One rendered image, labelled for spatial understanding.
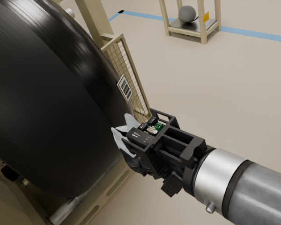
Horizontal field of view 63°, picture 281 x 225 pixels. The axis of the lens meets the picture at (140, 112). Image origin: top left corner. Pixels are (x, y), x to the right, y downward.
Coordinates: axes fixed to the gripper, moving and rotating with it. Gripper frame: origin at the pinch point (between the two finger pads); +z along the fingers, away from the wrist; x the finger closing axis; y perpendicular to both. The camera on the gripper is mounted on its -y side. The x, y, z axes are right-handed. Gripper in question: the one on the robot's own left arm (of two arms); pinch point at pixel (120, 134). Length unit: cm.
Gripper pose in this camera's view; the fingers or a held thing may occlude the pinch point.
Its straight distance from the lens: 46.3
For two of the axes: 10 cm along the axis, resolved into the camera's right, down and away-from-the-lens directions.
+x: -6.4, 6.7, -3.8
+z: -6.8, -2.6, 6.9
